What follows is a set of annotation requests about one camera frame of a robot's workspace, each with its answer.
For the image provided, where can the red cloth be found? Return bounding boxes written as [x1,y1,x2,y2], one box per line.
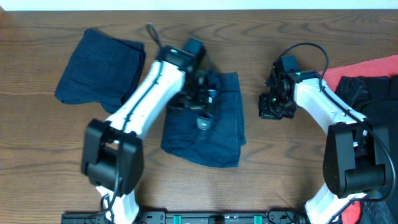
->
[325,55,397,223]

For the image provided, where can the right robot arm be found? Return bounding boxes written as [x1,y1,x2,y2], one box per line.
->
[258,55,397,223]

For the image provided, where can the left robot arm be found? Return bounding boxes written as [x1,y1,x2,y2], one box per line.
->
[81,39,218,223]

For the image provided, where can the navy blue shorts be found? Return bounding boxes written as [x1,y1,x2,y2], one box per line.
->
[160,73,246,168]
[55,28,146,114]

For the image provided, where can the folded navy blue shorts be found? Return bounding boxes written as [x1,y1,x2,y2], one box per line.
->
[55,28,146,114]

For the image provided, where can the black patterned garment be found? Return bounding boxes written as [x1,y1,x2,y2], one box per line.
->
[335,75,397,223]

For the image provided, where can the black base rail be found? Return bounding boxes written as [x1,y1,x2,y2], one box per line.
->
[60,210,308,224]

